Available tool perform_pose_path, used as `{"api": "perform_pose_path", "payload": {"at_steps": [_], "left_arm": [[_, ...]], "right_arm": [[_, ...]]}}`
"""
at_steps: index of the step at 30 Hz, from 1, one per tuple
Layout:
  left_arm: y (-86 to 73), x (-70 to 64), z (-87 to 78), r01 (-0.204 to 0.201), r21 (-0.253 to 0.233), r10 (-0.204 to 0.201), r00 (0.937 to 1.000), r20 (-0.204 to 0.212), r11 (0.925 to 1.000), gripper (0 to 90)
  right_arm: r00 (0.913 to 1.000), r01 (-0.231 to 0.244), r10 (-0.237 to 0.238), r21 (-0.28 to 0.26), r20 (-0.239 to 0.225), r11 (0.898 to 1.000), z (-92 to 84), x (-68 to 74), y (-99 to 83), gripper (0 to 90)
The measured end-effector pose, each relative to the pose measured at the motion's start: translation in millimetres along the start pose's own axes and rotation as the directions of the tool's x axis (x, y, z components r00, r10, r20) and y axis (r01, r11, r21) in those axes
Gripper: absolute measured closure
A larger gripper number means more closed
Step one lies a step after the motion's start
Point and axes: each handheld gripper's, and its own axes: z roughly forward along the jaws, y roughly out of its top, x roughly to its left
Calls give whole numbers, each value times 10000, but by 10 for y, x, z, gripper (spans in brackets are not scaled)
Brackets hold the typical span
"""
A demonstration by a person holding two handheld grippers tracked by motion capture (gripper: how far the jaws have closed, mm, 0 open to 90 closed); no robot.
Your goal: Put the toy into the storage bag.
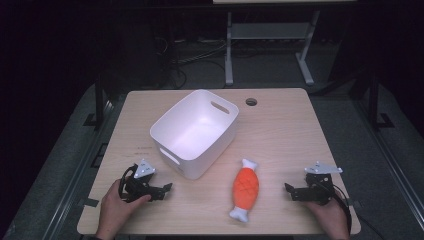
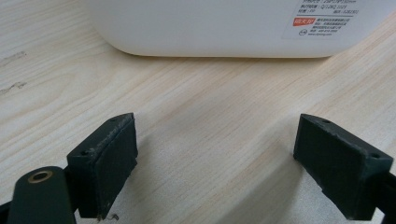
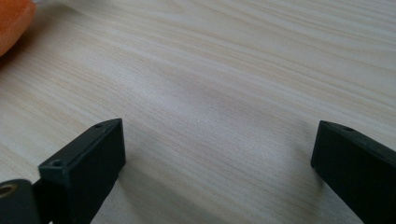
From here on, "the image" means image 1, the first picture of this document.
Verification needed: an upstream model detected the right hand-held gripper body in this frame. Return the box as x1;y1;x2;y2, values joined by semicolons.
295;161;344;206

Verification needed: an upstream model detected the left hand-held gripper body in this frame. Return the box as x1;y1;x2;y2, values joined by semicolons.
119;158;163;204

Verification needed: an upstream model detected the person's right hand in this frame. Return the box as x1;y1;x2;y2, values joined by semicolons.
303;195;351;240

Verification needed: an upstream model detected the person's left hand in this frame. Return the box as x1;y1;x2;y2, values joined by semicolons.
95;179;152;240

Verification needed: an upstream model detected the orange plush meat bone toy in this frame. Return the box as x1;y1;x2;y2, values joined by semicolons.
228;158;261;223

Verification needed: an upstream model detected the white plastic basket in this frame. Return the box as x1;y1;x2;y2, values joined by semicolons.
149;88;240;181

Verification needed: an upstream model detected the black metal stand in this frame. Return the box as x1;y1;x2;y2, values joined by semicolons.
82;74;113;132
364;71;395;132

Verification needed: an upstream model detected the grey metal stand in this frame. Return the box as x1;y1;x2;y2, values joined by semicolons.
224;10;322;87

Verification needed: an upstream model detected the black cable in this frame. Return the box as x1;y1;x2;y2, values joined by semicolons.
117;163;138;202
329;183;353;235

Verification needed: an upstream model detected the bundle of floor cables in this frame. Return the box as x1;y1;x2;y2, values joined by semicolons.
154;35;228;89

